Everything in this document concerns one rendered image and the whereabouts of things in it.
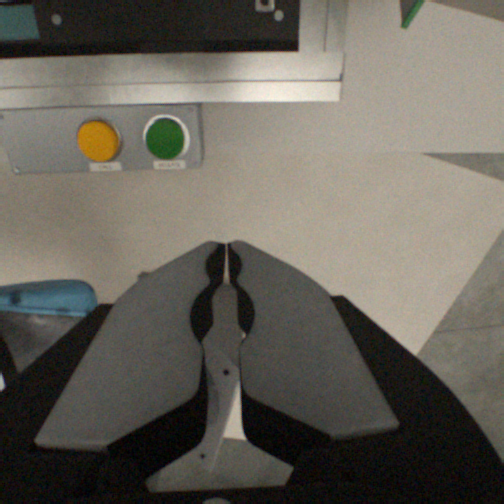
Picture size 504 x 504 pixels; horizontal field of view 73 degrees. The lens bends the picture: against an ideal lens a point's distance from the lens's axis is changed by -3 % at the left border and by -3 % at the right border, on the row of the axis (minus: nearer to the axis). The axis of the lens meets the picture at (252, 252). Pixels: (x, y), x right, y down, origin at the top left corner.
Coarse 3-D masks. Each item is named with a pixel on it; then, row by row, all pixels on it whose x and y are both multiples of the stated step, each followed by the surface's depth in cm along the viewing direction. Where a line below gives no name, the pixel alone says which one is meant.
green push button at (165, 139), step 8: (160, 120) 35; (168, 120) 35; (152, 128) 35; (160, 128) 35; (168, 128) 35; (176, 128) 35; (152, 136) 36; (160, 136) 36; (168, 136) 36; (176, 136) 36; (184, 136) 36; (152, 144) 36; (160, 144) 36; (168, 144) 36; (176, 144) 36; (184, 144) 37; (152, 152) 37; (160, 152) 36; (168, 152) 36; (176, 152) 36
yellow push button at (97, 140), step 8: (88, 128) 35; (96, 128) 35; (104, 128) 35; (112, 128) 36; (80, 136) 35; (88, 136) 35; (96, 136) 35; (104, 136) 35; (112, 136) 35; (80, 144) 35; (88, 144) 36; (96, 144) 36; (104, 144) 36; (112, 144) 36; (88, 152) 36; (96, 152) 36; (104, 152) 36; (112, 152) 36; (96, 160) 37; (104, 160) 37
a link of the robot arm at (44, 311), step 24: (0, 288) 36; (24, 288) 35; (48, 288) 34; (72, 288) 36; (0, 312) 32; (24, 312) 32; (48, 312) 33; (72, 312) 35; (0, 336) 31; (24, 336) 32; (48, 336) 33; (0, 360) 30; (24, 360) 31; (0, 384) 29
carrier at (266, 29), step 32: (32, 0) 29; (64, 0) 30; (96, 0) 30; (128, 0) 30; (160, 0) 30; (192, 0) 30; (224, 0) 30; (288, 0) 31; (64, 32) 31; (96, 32) 31; (128, 32) 31; (160, 32) 31; (192, 32) 31; (224, 32) 32; (256, 32) 32; (288, 32) 32
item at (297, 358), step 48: (240, 240) 12; (240, 288) 10; (288, 288) 10; (288, 336) 8; (336, 336) 8; (240, 384) 7; (288, 384) 7; (336, 384) 7; (288, 432) 6; (336, 432) 6; (384, 432) 6
